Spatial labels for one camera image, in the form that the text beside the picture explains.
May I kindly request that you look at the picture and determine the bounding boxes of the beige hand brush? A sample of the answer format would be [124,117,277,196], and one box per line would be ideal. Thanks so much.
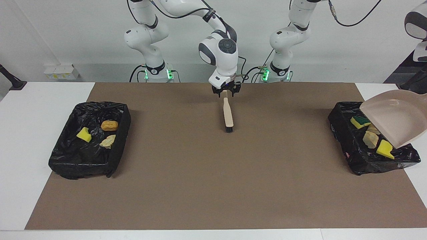
[223,91,234,133]

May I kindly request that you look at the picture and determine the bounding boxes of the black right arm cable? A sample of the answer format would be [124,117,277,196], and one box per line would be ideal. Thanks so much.
[127,0,249,83]

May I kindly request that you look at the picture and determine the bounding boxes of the black base cable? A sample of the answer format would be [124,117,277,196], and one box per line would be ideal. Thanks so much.
[129,65,147,83]
[245,66,267,83]

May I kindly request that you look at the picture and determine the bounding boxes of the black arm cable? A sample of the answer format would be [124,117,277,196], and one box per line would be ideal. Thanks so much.
[289,0,382,27]
[127,0,249,83]

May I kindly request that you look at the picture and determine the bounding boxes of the brown table mat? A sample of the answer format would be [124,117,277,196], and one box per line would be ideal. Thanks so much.
[25,82,427,230]

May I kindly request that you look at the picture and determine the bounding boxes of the black bag lined bin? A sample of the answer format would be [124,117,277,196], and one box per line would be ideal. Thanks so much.
[48,102,131,180]
[328,101,421,176]

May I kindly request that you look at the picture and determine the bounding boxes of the pale flaky pastry piece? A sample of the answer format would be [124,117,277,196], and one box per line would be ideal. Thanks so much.
[363,131,379,149]

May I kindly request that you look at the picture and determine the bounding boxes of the dark background panel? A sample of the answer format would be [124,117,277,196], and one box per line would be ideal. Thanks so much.
[384,50,427,84]

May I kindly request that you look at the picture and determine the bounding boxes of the beige plastic dustpan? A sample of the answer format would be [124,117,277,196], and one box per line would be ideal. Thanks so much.
[359,89,427,149]

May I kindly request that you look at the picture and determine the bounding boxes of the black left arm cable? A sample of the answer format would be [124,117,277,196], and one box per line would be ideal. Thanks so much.
[289,0,382,27]

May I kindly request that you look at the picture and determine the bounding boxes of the green yellow sponge piece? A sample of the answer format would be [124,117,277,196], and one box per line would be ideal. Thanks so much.
[350,116,372,130]

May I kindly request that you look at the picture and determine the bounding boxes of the white wall socket box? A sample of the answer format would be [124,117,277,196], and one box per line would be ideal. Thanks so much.
[44,64,80,80]

